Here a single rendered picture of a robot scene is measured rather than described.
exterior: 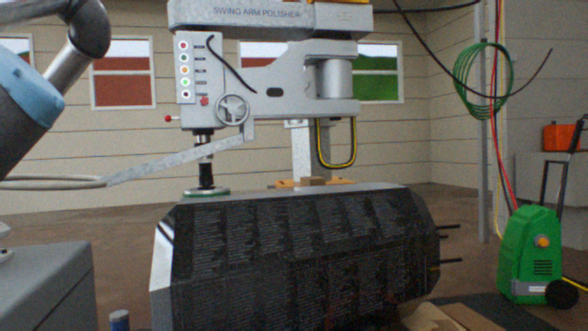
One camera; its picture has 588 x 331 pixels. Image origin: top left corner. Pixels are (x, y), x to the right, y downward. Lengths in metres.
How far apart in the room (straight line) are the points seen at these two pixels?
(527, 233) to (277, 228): 1.68
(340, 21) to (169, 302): 1.41
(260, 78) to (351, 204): 0.69
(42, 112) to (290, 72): 1.23
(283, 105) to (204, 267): 0.80
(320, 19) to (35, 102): 1.38
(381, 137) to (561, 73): 4.70
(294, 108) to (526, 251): 1.67
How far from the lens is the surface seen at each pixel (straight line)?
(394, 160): 8.81
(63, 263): 0.78
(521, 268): 2.66
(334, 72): 1.83
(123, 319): 2.35
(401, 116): 8.92
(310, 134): 2.40
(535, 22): 4.64
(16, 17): 1.01
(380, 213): 1.57
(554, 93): 4.69
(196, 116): 1.63
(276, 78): 1.72
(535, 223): 2.62
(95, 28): 1.26
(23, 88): 0.68
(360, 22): 1.91
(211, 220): 1.45
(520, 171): 4.23
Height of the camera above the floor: 1.04
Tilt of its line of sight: 3 degrees down
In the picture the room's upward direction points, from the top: 3 degrees counter-clockwise
